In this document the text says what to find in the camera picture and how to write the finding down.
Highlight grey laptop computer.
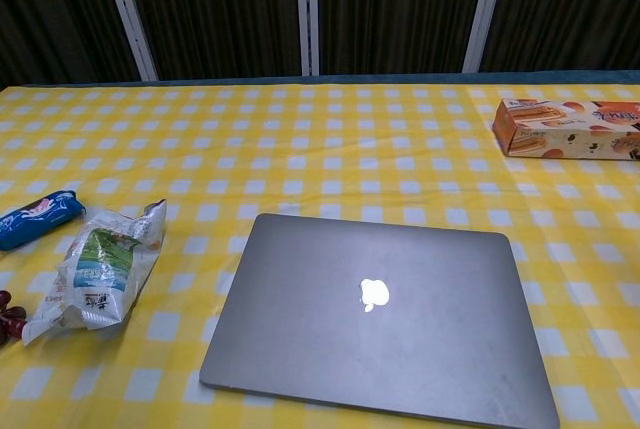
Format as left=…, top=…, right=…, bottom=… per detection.
left=198, top=213, right=561, bottom=429

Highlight yellow white checkered tablecloth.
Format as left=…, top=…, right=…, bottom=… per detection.
left=0, top=82, right=640, bottom=429

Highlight dark pleated curtain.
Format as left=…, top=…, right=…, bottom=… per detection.
left=0, top=0, right=640, bottom=93

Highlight white crumpled snack bag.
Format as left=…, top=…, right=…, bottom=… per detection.
left=21, top=198, right=168, bottom=347

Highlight orange snack box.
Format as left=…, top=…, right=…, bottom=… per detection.
left=491, top=97, right=640, bottom=161

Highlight blue cookie package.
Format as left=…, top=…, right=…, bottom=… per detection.
left=0, top=190, right=87, bottom=252

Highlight dark red grapes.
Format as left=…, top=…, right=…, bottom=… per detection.
left=0, top=289, right=28, bottom=345

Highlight white metal frame post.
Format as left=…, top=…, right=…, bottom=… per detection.
left=97, top=0, right=160, bottom=83
left=295, top=0, right=320, bottom=77
left=461, top=0, right=512, bottom=74

